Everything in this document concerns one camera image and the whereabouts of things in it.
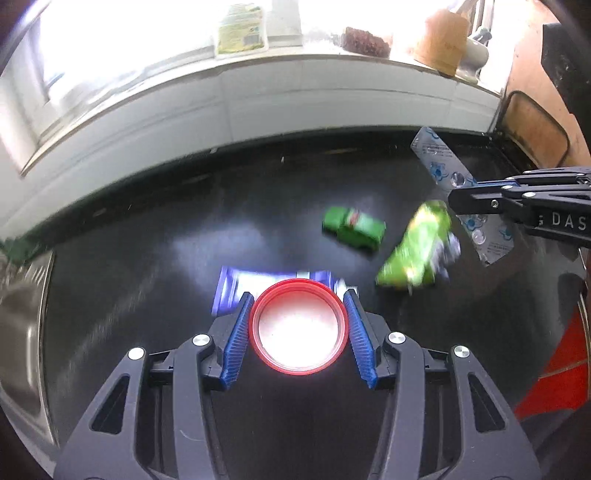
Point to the white bottle with green cap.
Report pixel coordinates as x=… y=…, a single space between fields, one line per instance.
x=242 y=32

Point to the stainless steel sink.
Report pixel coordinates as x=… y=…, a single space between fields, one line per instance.
x=18 y=323

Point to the silver blister pack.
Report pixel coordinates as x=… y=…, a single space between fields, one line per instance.
x=438 y=159

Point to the green wipes packet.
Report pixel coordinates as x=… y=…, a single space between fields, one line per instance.
x=415 y=249

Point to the wooden utensil holder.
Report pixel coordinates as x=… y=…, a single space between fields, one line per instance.
x=441 y=41

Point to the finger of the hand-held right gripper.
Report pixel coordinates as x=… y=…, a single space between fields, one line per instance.
x=475 y=201
x=554 y=177

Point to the red bin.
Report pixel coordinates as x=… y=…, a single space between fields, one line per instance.
x=563 y=369

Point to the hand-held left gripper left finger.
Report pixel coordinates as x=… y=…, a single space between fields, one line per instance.
x=238 y=341

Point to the white mortar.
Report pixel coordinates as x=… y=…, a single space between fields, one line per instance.
x=475 y=57

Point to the green cloth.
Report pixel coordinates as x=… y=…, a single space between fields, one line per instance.
x=14 y=251

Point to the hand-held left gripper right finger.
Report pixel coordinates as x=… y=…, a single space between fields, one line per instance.
x=360 y=341

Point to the green toy car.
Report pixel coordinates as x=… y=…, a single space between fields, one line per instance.
x=353 y=226

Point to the red plastic lid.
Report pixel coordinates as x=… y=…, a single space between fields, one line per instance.
x=300 y=332

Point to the blue toothpaste tube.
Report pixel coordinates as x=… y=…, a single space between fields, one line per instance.
x=235 y=284

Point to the jar with red contents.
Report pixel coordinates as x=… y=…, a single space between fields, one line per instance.
x=367 y=41

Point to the wooden cutting board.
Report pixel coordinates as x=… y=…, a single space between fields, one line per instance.
x=531 y=78

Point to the grey pestle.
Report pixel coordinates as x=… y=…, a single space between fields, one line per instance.
x=481 y=34

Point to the crumpled foil wrapper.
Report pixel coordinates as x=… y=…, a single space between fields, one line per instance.
x=450 y=251

